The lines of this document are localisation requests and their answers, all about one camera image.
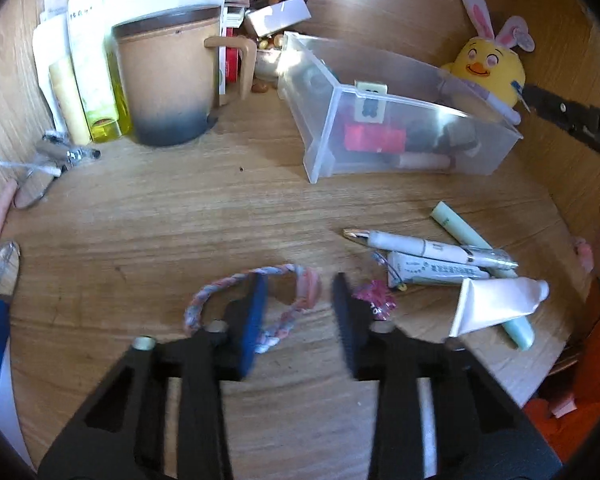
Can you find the clear plastic storage box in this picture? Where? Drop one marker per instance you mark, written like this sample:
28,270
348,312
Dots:
330,110

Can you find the tall white tube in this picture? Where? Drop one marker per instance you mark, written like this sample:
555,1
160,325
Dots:
50,60

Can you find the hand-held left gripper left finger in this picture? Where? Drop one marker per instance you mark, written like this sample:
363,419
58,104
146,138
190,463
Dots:
254,322

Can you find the light green pen tube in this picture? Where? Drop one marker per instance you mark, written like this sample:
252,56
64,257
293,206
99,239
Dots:
460,227

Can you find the large white tube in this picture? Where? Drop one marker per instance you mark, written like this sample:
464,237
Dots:
490,305

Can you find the metal clips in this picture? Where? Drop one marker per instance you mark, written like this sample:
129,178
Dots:
67,152

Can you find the red packet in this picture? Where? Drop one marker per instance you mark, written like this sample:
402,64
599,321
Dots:
372,138

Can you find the small white printed tube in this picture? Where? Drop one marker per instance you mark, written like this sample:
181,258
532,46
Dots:
435,272

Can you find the yellow chick plush toy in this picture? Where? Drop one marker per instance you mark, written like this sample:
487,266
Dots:
490,67

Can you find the brown mug with lid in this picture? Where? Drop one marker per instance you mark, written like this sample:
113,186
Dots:
172,80

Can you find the clear glass piece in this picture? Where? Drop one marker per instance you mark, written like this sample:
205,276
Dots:
2,267

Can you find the teal tube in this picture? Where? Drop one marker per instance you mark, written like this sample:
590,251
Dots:
519,332

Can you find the pink pen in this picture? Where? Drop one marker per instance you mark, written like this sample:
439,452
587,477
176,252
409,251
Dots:
2,215

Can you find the brown nuts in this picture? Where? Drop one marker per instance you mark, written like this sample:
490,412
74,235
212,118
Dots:
267,47

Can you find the white pen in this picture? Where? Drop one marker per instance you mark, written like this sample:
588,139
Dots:
420,247

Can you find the pink wrapped candy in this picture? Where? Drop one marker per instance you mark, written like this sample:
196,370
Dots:
376,300

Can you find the cream tube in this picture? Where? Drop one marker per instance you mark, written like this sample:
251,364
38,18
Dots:
70,102

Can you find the thin-framed glasses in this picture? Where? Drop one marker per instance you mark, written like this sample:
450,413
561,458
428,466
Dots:
32,192

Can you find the white label clip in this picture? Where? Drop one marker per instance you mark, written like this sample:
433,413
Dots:
371,102

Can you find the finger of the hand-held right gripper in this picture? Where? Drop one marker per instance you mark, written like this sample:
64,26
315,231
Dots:
570,112

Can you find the pink toy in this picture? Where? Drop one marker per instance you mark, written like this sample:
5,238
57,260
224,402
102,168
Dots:
583,255

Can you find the yellow-green bottle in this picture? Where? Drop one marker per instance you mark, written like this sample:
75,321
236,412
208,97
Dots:
97,70

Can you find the small white box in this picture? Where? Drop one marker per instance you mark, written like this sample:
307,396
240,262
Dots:
275,15

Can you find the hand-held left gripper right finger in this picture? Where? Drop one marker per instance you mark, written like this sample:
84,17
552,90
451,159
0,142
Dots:
346,322

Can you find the orange cloth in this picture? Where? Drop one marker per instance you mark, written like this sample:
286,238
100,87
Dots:
590,375

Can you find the red box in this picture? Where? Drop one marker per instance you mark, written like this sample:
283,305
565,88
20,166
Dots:
230,65

